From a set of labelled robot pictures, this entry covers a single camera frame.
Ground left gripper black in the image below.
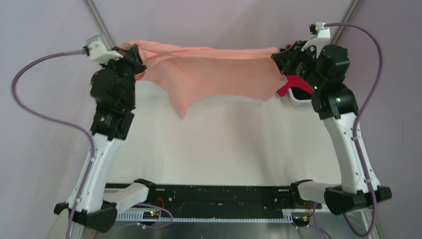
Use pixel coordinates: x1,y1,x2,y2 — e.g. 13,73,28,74
98,44,146,108

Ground aluminium frame post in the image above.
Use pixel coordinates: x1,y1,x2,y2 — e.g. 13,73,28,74
332,0,363,40
82,0,116,46

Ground white plastic basket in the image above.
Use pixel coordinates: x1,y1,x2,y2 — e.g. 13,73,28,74
288,90,312,107

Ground salmon pink t-shirt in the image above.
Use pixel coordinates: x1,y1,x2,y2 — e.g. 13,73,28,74
121,40,287,119

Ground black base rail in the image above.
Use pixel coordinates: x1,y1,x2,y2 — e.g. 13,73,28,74
145,184,314,220

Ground right controller board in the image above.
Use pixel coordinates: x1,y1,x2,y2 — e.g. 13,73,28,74
292,216,312,228

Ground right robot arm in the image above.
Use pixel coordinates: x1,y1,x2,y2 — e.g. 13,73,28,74
271,41,392,215

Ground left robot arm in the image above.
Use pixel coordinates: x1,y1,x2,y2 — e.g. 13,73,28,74
54,43,157,233

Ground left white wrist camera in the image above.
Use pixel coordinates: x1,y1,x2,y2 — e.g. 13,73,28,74
85,34,123,65

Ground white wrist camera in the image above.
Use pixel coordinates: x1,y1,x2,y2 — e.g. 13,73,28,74
85,34,123,65
301,21,331,52

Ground left controller board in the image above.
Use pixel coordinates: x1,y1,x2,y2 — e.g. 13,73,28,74
142,211,161,220

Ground left aluminium frame post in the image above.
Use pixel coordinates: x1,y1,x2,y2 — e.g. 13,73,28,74
82,0,116,46

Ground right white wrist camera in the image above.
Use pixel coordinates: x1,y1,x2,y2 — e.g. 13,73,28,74
301,21,331,52

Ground right aluminium frame post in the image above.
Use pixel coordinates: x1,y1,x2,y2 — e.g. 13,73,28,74
332,0,363,40

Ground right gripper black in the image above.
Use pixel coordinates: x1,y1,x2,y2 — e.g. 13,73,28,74
273,40,325,90

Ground controller board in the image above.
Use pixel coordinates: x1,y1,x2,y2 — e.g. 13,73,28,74
142,211,161,220
292,216,312,228

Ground red t-shirt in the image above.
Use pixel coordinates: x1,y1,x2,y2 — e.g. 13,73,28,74
276,75,313,97

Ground black t-shirt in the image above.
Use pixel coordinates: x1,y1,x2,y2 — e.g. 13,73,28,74
291,88,312,101

